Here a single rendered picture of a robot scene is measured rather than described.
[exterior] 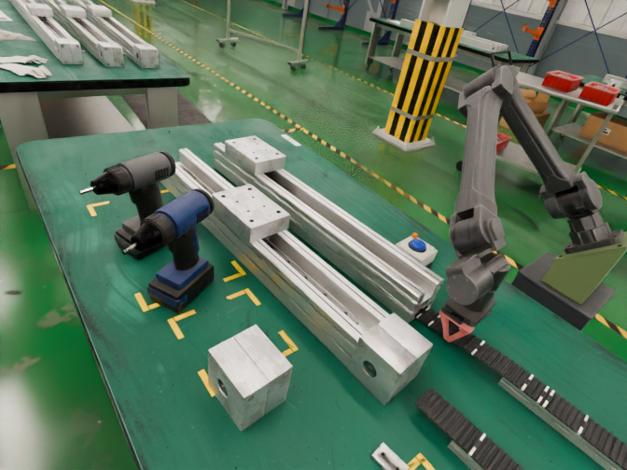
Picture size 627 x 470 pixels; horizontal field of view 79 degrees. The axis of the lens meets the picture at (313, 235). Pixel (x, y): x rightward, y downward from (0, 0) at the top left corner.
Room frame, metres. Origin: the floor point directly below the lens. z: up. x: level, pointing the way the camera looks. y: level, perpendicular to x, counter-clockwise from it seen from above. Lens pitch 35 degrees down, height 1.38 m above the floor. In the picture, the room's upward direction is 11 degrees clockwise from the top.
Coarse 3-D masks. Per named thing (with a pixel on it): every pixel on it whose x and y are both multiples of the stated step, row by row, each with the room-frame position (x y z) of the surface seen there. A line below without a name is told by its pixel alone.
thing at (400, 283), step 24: (216, 144) 1.11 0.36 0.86; (216, 168) 1.10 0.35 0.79; (240, 168) 1.03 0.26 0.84; (264, 192) 0.93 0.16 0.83; (288, 192) 0.90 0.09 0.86; (312, 192) 0.93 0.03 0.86; (312, 216) 0.81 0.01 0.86; (336, 216) 0.85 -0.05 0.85; (312, 240) 0.79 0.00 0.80; (336, 240) 0.74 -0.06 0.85; (360, 240) 0.79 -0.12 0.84; (384, 240) 0.77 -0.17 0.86; (336, 264) 0.73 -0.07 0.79; (360, 264) 0.69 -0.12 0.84; (384, 264) 0.67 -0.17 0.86; (408, 264) 0.69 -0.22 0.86; (384, 288) 0.64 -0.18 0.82; (408, 288) 0.61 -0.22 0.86; (432, 288) 0.65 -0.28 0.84; (408, 312) 0.59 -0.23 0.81
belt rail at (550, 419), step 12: (504, 384) 0.47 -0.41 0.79; (516, 396) 0.45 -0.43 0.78; (528, 396) 0.44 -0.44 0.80; (540, 408) 0.43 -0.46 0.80; (552, 420) 0.42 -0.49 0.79; (564, 432) 0.40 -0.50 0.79; (576, 444) 0.38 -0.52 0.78; (588, 444) 0.38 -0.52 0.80; (600, 456) 0.36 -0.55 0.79; (612, 468) 0.35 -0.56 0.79
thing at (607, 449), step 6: (606, 438) 0.39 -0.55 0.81; (612, 438) 0.39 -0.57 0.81; (618, 438) 0.39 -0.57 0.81; (606, 444) 0.37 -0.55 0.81; (612, 444) 0.38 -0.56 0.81; (618, 444) 0.38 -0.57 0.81; (600, 450) 0.36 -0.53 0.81; (606, 450) 0.36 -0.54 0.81; (612, 450) 0.36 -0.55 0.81; (606, 456) 0.35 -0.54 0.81; (612, 456) 0.35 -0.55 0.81
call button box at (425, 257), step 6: (408, 240) 0.82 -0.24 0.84; (402, 246) 0.79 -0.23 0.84; (408, 246) 0.79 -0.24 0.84; (426, 246) 0.81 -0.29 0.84; (432, 246) 0.82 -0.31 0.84; (408, 252) 0.77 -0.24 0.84; (414, 252) 0.78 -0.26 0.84; (420, 252) 0.78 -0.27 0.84; (426, 252) 0.79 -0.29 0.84; (432, 252) 0.79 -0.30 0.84; (414, 258) 0.76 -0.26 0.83; (420, 258) 0.75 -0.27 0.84; (426, 258) 0.77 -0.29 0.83; (432, 258) 0.79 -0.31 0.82; (426, 264) 0.78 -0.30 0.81
